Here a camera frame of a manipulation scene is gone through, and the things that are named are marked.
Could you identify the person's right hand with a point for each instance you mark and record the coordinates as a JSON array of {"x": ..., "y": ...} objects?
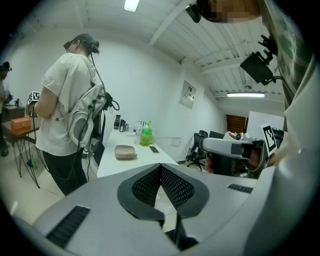
[{"x": 253, "y": 158}]

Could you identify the person's head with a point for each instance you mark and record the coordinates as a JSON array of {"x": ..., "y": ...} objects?
[{"x": 230, "y": 10}]

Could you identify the grey wall panel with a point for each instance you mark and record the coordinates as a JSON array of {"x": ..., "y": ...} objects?
[{"x": 187, "y": 95}]

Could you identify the clear plastic bag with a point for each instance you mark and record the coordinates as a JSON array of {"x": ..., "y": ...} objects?
[{"x": 153, "y": 139}]

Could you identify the beige glasses case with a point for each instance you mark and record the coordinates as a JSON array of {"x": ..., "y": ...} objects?
[{"x": 125, "y": 152}]

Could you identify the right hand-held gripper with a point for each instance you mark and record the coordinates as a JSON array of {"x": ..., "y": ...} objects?
[{"x": 268, "y": 138}]

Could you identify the dark wooden table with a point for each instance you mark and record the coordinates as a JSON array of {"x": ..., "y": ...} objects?
[{"x": 15, "y": 133}]

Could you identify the person's beige printed shirt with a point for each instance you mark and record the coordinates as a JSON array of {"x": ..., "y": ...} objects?
[{"x": 305, "y": 100}]

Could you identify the tall black sports bottle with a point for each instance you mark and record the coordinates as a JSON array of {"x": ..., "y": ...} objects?
[{"x": 117, "y": 122}]

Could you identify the ceiling light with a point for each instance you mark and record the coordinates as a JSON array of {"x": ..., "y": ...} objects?
[
  {"x": 245, "y": 94},
  {"x": 131, "y": 5}
]

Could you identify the orange box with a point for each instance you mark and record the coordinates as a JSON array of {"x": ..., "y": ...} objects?
[{"x": 20, "y": 123}]

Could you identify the black labelled flask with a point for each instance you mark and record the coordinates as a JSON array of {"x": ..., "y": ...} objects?
[{"x": 122, "y": 126}]

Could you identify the black office chair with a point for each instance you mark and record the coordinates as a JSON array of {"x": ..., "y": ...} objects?
[{"x": 198, "y": 147}]

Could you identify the brown door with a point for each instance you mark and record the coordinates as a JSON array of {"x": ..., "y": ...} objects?
[{"x": 236, "y": 123}]

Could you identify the black chest-mounted box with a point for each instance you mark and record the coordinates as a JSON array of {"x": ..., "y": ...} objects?
[{"x": 257, "y": 67}]

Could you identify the black smartphone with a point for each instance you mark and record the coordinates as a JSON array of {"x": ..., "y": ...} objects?
[{"x": 154, "y": 149}]

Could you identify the black head camera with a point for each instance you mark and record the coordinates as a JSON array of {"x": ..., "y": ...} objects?
[{"x": 193, "y": 12}]

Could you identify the black monitor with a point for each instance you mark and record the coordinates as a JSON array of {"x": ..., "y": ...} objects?
[{"x": 216, "y": 135}]

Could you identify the white striped cushion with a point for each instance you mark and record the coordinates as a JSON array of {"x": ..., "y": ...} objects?
[{"x": 231, "y": 135}]

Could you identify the whiteboard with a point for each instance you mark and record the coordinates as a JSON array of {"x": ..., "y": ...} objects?
[{"x": 265, "y": 121}]

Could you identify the green tea bottle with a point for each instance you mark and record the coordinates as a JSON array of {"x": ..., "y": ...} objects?
[{"x": 145, "y": 136}]

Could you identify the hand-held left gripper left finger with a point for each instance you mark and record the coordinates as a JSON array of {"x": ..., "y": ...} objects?
[{"x": 105, "y": 200}]

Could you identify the small silver flask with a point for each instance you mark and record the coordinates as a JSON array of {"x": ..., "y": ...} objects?
[{"x": 126, "y": 127}]

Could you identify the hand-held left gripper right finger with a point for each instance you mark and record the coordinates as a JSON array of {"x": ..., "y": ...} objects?
[{"x": 215, "y": 195}]

